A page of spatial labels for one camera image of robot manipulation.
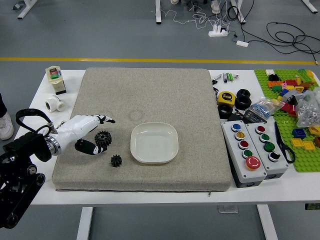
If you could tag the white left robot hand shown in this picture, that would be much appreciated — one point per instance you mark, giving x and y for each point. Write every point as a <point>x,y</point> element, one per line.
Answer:
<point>72,127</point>

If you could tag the big black gear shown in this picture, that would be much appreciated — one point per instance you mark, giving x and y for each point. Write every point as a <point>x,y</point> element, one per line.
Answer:
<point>103,139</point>

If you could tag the small black gear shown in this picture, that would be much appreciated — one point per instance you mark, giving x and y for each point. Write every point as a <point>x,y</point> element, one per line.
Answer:
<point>116,161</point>

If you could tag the white square dish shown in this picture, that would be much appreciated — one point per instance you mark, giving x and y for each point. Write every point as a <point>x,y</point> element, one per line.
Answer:
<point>153,143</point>

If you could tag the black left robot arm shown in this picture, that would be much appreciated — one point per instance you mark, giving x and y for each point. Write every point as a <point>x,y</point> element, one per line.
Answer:
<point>25,147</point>

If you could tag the grey five-button control box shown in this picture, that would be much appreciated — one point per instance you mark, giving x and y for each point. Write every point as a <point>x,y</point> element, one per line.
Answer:
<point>243,155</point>

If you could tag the grey four-button control box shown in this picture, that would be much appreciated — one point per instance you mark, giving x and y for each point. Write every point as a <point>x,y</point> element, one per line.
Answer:
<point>271,150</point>

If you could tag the white pipe tee fitting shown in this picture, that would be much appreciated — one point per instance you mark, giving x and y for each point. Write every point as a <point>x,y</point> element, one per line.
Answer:
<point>55,103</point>

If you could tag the grey-brown mat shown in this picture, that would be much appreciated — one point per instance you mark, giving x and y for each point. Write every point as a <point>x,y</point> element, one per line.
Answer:
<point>112,87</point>

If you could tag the person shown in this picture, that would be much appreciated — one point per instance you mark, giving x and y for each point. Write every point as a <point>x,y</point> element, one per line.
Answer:
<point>5,127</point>

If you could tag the white table leg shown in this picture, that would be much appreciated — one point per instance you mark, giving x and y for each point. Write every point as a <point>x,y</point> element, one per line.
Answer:
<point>268,225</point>
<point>83,225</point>

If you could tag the white desk leg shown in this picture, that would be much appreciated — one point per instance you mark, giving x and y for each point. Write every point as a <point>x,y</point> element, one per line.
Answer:
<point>158,12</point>
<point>25,11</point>
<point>240,15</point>
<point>312,6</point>

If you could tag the silver black clip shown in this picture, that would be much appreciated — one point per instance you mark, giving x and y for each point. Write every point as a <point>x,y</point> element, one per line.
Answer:
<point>217,78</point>

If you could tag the black rubber tire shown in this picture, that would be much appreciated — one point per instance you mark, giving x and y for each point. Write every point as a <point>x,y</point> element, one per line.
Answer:
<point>243,93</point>
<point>225,111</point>
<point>243,103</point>

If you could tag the yellow tape measure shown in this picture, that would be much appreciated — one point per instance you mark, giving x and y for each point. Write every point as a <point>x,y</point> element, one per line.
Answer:
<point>225,98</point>

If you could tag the green battery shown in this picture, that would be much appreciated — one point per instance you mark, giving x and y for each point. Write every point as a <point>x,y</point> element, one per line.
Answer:
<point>231,76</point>

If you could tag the white power strip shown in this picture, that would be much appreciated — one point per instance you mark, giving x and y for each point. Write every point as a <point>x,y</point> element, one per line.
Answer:
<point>217,32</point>

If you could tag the black display module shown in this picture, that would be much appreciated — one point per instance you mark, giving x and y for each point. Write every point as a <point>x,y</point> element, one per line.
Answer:
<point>255,117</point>

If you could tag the white power adapter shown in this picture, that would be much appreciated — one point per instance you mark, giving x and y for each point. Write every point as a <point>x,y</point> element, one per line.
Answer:
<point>242,43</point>

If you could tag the clear bag of blue parts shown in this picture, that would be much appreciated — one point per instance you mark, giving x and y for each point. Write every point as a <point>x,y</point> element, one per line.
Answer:
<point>262,108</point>

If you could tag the white building brick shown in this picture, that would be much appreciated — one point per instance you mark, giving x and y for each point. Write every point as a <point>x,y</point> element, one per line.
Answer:
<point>270,72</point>

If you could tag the orange building brick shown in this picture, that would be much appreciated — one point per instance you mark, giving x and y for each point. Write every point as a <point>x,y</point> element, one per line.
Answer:
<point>274,84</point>

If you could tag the black building brick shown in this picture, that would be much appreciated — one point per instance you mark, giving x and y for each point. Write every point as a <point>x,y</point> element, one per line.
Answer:
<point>273,77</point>

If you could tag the green building baseplate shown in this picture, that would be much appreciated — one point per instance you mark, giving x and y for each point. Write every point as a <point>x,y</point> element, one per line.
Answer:
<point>282,125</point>

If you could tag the black scissors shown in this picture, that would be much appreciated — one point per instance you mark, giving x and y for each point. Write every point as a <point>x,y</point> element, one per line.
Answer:
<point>282,145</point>

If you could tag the big red building brick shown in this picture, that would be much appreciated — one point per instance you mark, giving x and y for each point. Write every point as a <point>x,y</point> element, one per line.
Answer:
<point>287,108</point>

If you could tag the grey building piece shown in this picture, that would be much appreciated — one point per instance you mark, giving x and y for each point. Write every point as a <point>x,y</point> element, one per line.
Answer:
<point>291,95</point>

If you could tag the yellow flat building brick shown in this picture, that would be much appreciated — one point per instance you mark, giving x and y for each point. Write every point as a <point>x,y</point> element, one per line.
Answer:
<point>309,145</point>
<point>297,142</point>

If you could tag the blue building brick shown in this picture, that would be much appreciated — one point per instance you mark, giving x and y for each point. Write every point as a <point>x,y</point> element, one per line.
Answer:
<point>299,133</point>

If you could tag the clear bag of metal nuts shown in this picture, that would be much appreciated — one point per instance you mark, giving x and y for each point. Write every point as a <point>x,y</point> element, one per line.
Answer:
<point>308,111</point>

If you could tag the lime green building brick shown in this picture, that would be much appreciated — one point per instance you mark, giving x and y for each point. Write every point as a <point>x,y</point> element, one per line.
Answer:
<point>303,74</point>

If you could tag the cream switch box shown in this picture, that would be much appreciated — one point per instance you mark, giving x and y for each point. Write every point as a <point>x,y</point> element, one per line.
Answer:
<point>55,80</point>

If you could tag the grey under-table bracket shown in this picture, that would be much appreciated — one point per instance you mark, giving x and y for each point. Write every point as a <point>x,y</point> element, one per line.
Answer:
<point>227,208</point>

